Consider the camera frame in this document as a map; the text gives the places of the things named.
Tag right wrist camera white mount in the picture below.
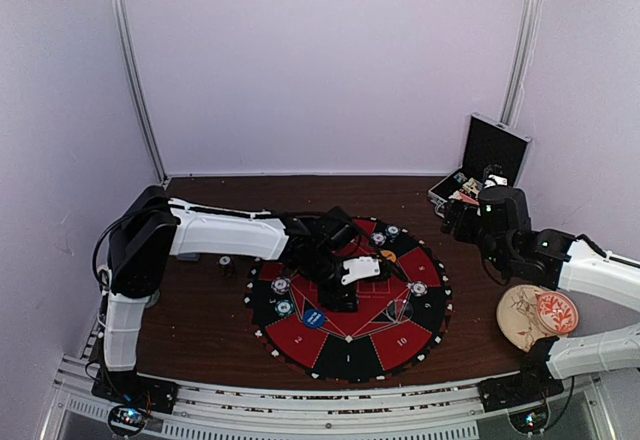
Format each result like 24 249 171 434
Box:
482 164 509 189

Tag red black poker chip stack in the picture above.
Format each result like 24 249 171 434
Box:
218 255 236 278

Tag orange big blind button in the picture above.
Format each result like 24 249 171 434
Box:
380 250 397 263

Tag round red black poker mat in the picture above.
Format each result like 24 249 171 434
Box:
244 217 453 383

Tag blue cream chips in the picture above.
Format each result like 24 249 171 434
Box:
271 277 291 295

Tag orange patterned small plate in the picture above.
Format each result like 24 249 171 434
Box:
536 291 579 336

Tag aluminium poker case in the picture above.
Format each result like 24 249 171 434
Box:
428 113 532 217

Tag blue small blind button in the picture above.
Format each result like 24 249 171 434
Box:
302 309 326 329

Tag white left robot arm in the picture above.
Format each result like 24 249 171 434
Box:
94 185 393 404

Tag cream floral plate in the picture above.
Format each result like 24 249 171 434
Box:
496 285 549 352

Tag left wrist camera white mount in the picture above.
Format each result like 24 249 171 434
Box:
341 256 381 285

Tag right aluminium frame post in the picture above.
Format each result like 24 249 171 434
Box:
500 0 541 126

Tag clear round dealer button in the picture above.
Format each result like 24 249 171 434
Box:
384 299 413 324

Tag left aluminium frame post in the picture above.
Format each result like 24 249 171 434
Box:
111 0 168 184

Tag aluminium frame post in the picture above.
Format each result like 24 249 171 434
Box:
111 0 168 184
500 0 541 126

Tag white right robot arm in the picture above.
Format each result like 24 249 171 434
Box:
442 185 639 402

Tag green chips stack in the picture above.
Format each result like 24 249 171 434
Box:
385 225 401 240

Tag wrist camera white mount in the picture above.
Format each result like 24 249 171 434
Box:
482 164 509 189
341 256 381 285

